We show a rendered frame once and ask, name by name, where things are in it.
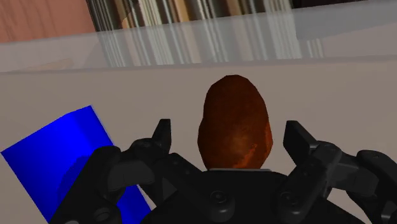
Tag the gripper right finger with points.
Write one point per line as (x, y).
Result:
(316, 173)

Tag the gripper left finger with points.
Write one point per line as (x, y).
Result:
(130, 173)

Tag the blue box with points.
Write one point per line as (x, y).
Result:
(55, 149)

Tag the brown egg-shaped potato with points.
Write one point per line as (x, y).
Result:
(234, 124)

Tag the bookshelf with books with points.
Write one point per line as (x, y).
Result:
(186, 12)

